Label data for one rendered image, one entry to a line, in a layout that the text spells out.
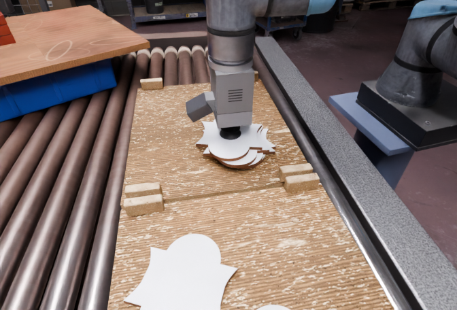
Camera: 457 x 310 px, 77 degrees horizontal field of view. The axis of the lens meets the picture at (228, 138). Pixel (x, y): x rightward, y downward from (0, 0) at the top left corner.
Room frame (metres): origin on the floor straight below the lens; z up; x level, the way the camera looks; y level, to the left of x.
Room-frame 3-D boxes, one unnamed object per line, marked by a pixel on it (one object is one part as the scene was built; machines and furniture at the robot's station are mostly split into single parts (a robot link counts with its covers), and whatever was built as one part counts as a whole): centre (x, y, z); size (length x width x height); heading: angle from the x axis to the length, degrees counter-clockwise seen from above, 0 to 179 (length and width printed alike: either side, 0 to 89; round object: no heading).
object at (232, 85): (0.46, 0.02, 1.07); 0.12 x 0.09 x 0.16; 100
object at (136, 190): (0.33, 0.14, 0.95); 0.06 x 0.02 x 0.03; 100
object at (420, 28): (0.68, -0.48, 1.10); 0.13 x 0.12 x 0.14; 10
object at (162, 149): (0.54, 0.04, 0.93); 0.41 x 0.35 x 0.02; 10
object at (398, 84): (0.69, -0.48, 0.99); 0.15 x 0.15 x 0.10
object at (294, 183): (0.35, -0.13, 0.95); 0.06 x 0.02 x 0.03; 100
